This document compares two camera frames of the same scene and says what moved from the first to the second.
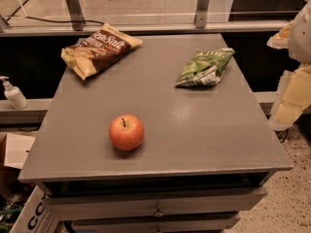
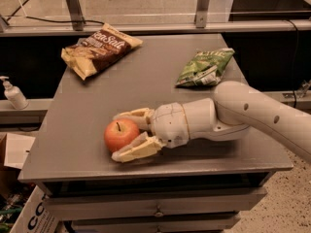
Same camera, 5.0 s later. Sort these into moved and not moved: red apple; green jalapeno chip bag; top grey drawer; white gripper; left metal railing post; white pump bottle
Moved: red apple; white gripper
Not moved: white pump bottle; top grey drawer; green jalapeno chip bag; left metal railing post
